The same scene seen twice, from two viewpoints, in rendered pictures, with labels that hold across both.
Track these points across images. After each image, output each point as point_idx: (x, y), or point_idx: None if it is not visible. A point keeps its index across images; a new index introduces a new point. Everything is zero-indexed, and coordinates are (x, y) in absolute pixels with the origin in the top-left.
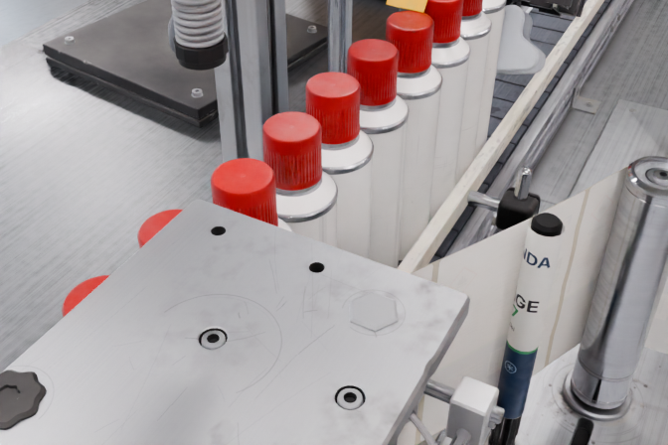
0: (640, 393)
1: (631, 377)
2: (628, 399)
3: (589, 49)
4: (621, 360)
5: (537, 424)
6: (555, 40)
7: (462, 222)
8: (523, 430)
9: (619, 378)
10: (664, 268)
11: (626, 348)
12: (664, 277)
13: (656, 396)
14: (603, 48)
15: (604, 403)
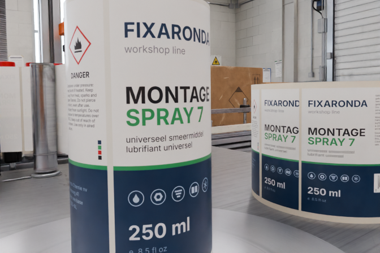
0: (60, 176)
1: (43, 156)
2: (50, 173)
3: (221, 139)
4: (35, 143)
5: (14, 175)
6: (212, 137)
7: None
8: (8, 175)
9: (37, 153)
10: (38, 96)
11: (35, 136)
12: (40, 101)
13: (63, 177)
14: (245, 149)
15: (35, 168)
